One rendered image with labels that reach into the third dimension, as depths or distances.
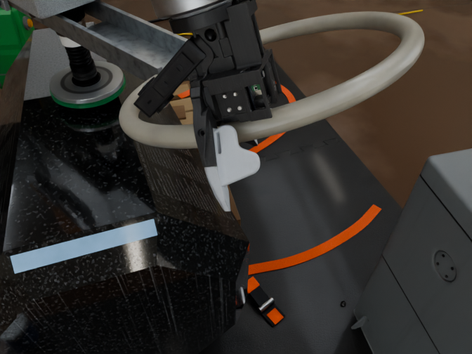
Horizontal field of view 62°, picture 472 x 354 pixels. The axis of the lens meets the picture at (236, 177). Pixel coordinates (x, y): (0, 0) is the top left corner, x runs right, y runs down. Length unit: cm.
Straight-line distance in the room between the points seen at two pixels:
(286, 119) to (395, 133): 210
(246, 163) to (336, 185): 170
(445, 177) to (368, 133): 147
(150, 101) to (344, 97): 22
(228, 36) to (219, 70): 4
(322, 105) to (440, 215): 67
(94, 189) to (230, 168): 63
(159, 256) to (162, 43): 48
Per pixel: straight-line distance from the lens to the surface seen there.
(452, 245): 107
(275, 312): 164
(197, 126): 41
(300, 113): 45
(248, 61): 41
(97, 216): 95
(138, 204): 95
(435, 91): 301
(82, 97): 121
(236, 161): 42
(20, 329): 108
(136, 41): 101
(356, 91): 48
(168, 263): 96
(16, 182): 111
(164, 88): 45
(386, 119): 263
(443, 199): 105
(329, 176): 213
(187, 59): 43
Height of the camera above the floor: 151
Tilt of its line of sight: 46 degrees down
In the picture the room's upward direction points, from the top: straight up
